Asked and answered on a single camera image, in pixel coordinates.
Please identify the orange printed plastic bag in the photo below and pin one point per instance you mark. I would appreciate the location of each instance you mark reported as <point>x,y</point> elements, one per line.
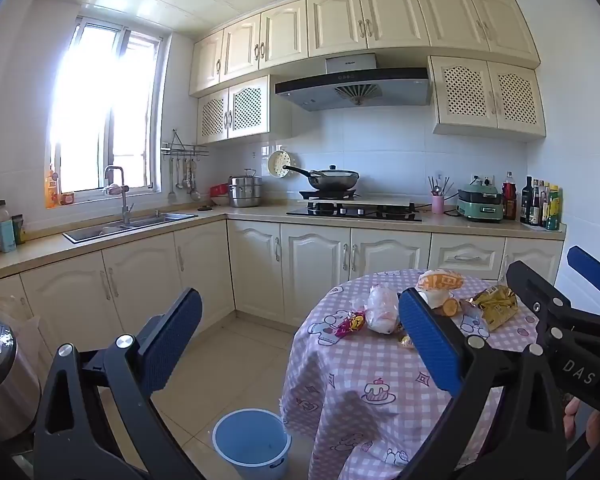
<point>440,280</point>

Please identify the green yellow bottle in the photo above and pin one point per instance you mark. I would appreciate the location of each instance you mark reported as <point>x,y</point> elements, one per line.
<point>553,210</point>

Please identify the row of hanging utensils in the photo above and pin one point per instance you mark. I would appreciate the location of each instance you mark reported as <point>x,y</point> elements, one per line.
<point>180,177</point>

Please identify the silver electric cooker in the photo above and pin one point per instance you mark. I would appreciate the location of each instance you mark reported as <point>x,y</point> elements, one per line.
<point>2,380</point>

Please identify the dark glass bottle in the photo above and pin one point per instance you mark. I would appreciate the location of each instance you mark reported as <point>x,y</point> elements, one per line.
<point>544,207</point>
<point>526,202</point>
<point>535,205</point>

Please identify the green electric cooker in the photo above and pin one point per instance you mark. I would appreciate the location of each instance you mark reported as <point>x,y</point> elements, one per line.
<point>480,205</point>

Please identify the orange bottle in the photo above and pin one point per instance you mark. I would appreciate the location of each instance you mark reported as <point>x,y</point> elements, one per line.
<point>51,190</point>

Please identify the small dark bottle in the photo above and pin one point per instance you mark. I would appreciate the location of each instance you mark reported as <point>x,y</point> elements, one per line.
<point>19,230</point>

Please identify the steel faucet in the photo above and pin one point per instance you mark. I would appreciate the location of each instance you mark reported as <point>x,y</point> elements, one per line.
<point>125,205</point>

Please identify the pink utensil holder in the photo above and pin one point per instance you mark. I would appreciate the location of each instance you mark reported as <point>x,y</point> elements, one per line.
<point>437,205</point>

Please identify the cream base cabinets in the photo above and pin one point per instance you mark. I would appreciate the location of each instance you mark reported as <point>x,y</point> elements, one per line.
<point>260,265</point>

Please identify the red bowl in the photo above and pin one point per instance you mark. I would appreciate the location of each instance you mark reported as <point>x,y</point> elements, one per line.
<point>219,190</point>

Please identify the orange peel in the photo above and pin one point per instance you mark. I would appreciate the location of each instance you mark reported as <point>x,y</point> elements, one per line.
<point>450,307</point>

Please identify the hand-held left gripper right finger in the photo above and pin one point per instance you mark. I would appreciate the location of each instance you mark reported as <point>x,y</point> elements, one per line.
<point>430,340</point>

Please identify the wall utensil rack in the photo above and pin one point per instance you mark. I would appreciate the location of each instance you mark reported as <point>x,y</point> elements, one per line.
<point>185,149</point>

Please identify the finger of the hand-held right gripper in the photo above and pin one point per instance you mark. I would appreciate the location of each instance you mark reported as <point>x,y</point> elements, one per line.
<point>525,282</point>
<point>587,270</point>

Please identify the cream lattice door cabinet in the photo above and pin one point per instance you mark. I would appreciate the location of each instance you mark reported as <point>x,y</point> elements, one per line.
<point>235,110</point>
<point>485,95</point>

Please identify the steel wok with lid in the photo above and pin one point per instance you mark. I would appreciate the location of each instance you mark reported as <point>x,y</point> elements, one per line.
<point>335,179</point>

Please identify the black gas stove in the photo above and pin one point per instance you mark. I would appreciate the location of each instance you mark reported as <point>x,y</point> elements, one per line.
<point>355,212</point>

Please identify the yellow snack packet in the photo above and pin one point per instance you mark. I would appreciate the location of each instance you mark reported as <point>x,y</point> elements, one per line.
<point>497,305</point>

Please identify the white paper cup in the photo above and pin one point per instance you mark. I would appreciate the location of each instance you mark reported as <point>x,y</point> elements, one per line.
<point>381,310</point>

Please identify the pink yellow candy wrapper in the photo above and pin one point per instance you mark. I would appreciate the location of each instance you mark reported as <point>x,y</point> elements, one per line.
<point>350,324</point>

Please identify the pink checked tablecloth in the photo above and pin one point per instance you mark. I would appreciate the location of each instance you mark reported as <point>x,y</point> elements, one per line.
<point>340,360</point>

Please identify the steel sink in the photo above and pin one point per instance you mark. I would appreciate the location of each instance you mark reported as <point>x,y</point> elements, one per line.
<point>130,225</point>

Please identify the kitchen window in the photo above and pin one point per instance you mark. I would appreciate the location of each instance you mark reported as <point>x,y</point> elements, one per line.
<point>90,110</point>

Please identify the white translucent plastic bag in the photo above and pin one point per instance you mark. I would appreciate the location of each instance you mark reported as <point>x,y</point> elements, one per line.
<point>25,325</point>

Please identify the blue plastic bucket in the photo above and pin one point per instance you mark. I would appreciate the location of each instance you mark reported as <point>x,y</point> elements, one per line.
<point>250,460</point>

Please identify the white wall outlet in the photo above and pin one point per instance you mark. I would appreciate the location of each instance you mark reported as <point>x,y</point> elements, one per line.
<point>484,180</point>

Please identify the cream dotted colander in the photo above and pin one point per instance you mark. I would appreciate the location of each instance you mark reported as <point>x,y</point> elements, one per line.
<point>278,162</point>

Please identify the teal box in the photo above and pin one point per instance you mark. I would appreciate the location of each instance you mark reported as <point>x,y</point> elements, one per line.
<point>7,237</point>

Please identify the cream upper wall cabinets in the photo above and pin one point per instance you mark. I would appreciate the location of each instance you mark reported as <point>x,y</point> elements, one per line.
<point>380,20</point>

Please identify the person's right hand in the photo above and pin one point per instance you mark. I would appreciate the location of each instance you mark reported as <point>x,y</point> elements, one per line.
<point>572,417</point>

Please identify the white bowl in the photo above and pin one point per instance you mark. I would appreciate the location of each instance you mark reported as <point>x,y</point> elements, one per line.
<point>220,201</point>

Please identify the black range hood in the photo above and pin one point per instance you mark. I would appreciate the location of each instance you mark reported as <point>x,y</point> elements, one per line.
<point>355,85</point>

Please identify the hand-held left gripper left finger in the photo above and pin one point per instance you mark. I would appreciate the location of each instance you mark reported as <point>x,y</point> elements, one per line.
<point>172,340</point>

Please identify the steel steamer pot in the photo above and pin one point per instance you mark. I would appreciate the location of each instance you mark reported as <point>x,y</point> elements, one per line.
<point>245,192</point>

